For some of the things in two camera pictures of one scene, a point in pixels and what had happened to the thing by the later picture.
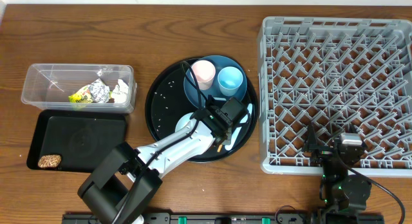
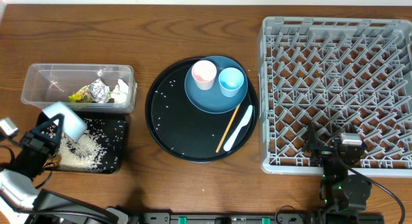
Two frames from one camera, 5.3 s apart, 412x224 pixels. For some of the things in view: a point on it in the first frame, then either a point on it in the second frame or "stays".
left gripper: x=232 y=132 to x=33 y=140
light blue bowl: x=183 y=121 to x=74 y=127
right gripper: x=322 y=152 stays
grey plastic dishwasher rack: x=342 y=74 stays
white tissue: x=120 y=91 stays
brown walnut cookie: x=49 y=161 stays
